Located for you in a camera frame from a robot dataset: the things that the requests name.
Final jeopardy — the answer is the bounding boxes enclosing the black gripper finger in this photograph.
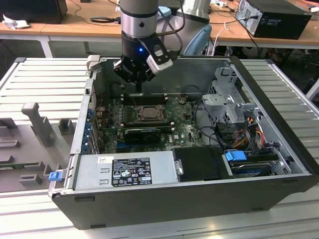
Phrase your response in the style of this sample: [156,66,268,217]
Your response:
[139,70,157,94]
[113,58,140,94]

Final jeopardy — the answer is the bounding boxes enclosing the square silver CPU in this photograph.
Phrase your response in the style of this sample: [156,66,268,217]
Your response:
[143,107,161,118]

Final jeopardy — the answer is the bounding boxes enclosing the metal CPU socket cover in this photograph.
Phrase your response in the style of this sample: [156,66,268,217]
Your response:
[137,105,167,121]

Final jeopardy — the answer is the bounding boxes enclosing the black RAM slot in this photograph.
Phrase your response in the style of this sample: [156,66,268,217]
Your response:
[121,123,175,133]
[121,119,169,125]
[123,98,167,106]
[122,94,167,100]

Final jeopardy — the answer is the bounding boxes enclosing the black graphics card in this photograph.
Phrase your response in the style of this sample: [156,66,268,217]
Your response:
[124,128,162,145]

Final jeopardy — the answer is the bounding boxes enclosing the green motherboard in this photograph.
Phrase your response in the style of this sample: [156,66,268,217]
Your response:
[99,94,208,154]

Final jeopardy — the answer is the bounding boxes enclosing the grey metal drive cage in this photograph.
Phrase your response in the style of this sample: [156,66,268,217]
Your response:
[201,66,263,125]

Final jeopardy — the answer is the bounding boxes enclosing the black plastic air shroud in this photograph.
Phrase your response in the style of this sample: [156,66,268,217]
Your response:
[171,146,235,183]

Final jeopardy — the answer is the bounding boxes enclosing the large black box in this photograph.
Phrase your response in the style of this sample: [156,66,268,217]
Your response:
[0,0,68,25]

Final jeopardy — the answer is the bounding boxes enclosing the grey power supply unit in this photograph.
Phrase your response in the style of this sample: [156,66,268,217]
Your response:
[74,152,179,192]

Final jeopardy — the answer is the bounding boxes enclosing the short wooden desk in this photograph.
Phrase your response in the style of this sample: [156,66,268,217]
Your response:
[0,0,69,58]

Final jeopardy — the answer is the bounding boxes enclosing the hard disk in blue carrier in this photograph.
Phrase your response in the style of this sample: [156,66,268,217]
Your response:
[224,150,274,179]

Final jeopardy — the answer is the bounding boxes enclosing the crumpled white paper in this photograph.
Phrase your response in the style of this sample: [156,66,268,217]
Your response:
[1,13,31,30]

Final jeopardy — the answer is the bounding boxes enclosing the grey parts rack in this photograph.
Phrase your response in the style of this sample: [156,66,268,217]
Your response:
[0,102,78,194]

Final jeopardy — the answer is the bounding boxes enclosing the black open PC case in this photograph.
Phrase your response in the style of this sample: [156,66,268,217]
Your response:
[47,55,319,231]

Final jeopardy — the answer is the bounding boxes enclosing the black desktop PC lying flat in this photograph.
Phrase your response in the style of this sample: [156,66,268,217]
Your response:
[235,0,313,40]

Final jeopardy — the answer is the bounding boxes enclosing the green RAM stick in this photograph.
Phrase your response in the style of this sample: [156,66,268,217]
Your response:
[0,162,40,171]

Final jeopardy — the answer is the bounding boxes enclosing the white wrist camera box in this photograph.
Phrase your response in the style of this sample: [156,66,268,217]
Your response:
[141,37,174,75]

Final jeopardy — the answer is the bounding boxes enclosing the grey case release handle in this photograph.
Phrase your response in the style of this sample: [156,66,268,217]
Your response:
[86,55,102,73]

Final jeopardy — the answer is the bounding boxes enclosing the thin black desk cable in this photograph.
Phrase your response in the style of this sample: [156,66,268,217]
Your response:
[74,0,122,25]

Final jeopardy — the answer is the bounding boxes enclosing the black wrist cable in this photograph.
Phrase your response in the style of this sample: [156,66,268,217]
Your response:
[158,0,187,59]

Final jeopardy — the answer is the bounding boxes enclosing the white cable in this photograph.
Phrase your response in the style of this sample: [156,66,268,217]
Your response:
[211,21,230,56]

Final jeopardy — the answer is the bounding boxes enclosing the black wire bundle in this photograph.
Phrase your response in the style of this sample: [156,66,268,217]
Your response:
[194,98,240,148]

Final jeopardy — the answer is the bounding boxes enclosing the black power cable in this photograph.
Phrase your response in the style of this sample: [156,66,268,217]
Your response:
[236,16,260,48]

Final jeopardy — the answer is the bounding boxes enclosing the yellow red wire bundle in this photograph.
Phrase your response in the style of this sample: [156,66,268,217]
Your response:
[231,128,266,150]

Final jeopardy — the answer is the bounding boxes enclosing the black plastic disk rail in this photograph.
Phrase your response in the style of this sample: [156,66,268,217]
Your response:
[245,152,280,162]

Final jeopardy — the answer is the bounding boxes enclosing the white metal frame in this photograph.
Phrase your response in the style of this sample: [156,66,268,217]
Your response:
[305,79,319,101]

